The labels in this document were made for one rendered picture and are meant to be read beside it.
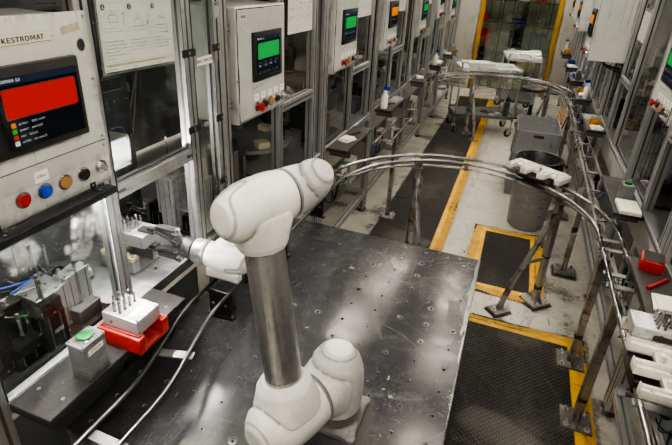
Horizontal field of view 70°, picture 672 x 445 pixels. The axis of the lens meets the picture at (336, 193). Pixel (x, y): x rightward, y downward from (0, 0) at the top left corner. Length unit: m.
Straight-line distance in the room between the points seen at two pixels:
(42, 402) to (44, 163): 0.61
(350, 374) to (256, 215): 0.60
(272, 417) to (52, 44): 1.06
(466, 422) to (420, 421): 0.96
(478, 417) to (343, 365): 1.33
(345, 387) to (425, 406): 0.36
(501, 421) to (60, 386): 1.94
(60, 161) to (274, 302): 0.65
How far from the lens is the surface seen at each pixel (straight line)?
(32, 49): 1.34
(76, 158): 1.45
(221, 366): 1.83
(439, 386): 1.81
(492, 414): 2.71
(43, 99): 1.33
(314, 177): 1.16
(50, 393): 1.56
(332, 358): 1.45
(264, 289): 1.19
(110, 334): 1.61
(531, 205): 4.30
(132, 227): 1.90
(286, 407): 1.35
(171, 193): 2.07
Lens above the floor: 1.96
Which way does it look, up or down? 25 degrees down
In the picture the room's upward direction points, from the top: 3 degrees clockwise
